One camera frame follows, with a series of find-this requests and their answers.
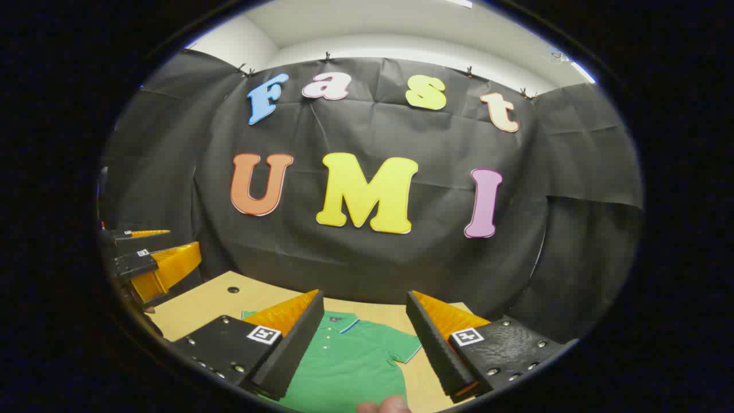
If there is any green T-shirt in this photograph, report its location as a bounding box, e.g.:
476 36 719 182
241 310 423 413

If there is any row of black backdrop clips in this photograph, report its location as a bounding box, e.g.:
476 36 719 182
182 42 540 99

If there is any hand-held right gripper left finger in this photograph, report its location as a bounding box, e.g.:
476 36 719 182
172 290 325 401

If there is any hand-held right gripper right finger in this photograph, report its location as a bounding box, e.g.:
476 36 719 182
406 290 579 403

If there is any black backdrop cloth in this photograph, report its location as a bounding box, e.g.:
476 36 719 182
99 49 644 345

